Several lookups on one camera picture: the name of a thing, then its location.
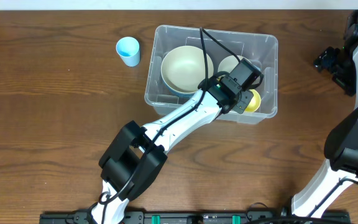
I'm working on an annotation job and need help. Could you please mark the yellow plastic cup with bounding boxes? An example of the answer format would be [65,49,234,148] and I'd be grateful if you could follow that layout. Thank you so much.
[245,89,261,113]

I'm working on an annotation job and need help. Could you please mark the white small bowl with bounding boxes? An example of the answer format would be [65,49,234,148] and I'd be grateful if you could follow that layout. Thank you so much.
[218,55,261,73]

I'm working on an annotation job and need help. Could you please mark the beige large bowl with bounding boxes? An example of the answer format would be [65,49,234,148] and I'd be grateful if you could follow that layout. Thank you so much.
[160,45,206,91]

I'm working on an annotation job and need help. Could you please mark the blue plastic cup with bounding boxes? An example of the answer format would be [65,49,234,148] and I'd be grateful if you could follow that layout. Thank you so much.
[116,37,140,67]

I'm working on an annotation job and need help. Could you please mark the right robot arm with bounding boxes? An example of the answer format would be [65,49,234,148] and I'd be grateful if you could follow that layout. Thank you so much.
[289,10,358,223]

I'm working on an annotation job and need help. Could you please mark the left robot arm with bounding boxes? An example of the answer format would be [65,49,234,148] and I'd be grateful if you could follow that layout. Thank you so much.
[91,58,264,223]

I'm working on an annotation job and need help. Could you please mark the clear plastic storage container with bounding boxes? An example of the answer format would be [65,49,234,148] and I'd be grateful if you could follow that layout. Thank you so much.
[144,24,279,125]

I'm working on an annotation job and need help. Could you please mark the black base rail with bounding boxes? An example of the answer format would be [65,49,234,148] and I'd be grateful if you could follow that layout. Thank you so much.
[39,210,352,224]

